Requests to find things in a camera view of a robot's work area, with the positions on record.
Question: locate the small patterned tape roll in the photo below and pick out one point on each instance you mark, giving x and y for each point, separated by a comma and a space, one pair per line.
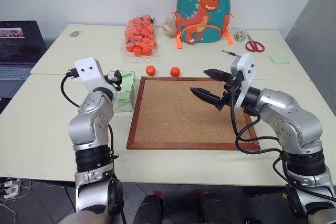
240, 36

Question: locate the teal dinosaur backpack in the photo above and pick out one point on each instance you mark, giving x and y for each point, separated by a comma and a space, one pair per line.
202, 11

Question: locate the dark rounded shape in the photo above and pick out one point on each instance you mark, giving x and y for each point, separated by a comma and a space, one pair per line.
149, 209
212, 208

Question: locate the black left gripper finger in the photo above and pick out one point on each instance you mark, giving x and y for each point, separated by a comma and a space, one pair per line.
118, 87

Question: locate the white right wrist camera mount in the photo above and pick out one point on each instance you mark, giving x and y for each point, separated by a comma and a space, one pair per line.
245, 77

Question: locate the dark open laptop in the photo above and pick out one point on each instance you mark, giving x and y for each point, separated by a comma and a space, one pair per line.
18, 45

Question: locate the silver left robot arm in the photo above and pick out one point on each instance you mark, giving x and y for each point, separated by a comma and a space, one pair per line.
92, 129

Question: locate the black and silver pen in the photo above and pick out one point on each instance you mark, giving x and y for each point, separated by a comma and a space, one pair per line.
230, 53

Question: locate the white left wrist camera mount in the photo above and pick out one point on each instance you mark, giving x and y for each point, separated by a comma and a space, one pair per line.
90, 73

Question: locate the grey partition panel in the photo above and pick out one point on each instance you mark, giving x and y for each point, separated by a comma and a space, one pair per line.
315, 45

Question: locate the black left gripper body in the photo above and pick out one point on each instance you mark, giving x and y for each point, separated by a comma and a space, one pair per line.
116, 77

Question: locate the small grey oval object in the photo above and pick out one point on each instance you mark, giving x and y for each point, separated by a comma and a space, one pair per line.
74, 34

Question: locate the plastic bag of oranges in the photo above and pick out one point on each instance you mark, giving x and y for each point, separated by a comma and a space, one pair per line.
140, 37

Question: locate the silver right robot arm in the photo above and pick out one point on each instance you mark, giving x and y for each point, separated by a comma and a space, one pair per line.
288, 113

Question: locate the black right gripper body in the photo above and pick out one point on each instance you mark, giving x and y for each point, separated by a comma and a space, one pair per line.
231, 93

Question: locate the white power strip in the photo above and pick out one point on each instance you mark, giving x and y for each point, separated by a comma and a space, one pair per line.
12, 189

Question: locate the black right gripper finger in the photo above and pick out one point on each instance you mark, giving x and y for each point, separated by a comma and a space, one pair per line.
206, 96
216, 75

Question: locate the green sticky note pad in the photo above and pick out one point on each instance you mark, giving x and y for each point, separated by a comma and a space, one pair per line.
279, 59

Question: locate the wood-framed cork board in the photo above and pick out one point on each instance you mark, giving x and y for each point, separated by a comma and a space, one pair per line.
178, 119

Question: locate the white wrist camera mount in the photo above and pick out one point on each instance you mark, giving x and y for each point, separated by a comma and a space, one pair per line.
245, 77
90, 73

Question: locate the clear plastic container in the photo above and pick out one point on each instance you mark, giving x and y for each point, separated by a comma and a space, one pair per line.
132, 98

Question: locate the loose orange fruit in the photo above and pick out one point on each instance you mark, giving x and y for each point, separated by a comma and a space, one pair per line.
150, 70
175, 71

